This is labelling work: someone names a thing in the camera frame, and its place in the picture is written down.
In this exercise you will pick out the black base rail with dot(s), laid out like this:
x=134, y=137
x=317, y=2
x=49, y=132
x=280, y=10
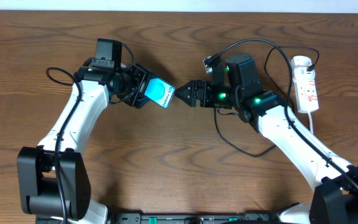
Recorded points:
x=136, y=218

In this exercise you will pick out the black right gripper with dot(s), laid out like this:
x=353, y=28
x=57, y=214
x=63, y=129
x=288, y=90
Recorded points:
x=197, y=86

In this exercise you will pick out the white USB charger plug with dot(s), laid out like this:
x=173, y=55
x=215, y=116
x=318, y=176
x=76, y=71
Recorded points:
x=300, y=61

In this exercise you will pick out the white power strip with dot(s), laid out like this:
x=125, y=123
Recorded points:
x=305, y=90

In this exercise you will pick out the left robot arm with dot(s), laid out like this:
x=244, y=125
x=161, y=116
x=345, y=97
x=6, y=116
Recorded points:
x=53, y=181

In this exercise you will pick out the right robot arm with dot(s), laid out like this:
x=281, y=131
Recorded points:
x=333, y=180

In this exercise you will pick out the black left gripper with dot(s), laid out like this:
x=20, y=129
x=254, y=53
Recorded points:
x=138, y=86

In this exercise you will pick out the turquoise screen smartphone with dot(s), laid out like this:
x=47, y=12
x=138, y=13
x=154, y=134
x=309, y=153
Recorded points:
x=160, y=92

